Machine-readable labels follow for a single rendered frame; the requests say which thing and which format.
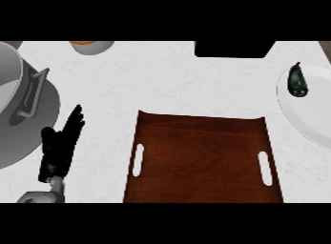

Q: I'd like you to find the brown wooden tray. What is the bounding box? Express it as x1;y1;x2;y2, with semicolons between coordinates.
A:
121;110;285;204

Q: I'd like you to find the brown object behind pot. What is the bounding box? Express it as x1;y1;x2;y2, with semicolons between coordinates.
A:
3;41;23;51

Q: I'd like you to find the dark green eggplant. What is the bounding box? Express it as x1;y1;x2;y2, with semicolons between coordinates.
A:
285;61;310;98

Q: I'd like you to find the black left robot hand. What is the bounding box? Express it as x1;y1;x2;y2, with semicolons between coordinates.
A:
37;104;85;184

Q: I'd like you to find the white cup with orange content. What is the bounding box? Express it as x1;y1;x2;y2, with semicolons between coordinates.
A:
68;41;115;56

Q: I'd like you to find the white plate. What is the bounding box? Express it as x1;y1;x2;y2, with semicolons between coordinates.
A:
274;64;331;153

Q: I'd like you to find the black appliance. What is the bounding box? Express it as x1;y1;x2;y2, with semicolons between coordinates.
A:
193;41;277;59

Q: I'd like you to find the large grey pot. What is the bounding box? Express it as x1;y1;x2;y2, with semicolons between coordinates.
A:
0;41;62;174

